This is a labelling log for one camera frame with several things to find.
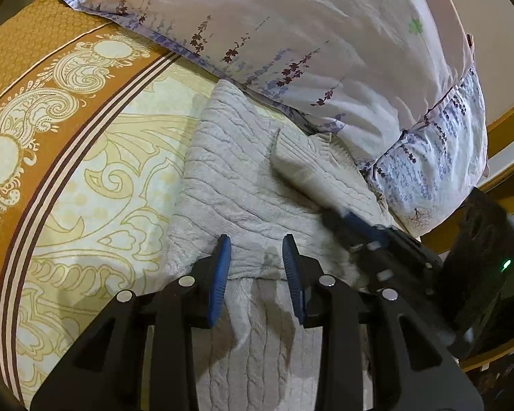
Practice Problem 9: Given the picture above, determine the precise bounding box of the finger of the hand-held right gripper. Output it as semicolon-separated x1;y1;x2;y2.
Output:
323;206;443;298

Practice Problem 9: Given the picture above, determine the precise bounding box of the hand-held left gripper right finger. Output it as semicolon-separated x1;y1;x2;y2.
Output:
281;234;484;411

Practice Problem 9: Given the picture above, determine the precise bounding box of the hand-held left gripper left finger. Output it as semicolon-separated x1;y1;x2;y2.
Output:
30;234;233;411

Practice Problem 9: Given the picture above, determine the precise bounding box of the grey cable-knit sweater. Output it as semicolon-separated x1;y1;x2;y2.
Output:
165;80;405;411

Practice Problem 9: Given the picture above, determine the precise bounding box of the tree print floral pillow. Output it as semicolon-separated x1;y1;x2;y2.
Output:
360;71;491;237

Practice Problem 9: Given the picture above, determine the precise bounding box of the yellow paisley bed sheet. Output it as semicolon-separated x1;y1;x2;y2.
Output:
0;0;373;411

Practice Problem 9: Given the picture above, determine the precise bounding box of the pale floral pillow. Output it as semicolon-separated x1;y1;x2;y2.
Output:
53;0;476;163

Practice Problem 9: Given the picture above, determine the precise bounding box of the wooden bed frame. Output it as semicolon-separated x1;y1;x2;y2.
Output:
419;94;514;373

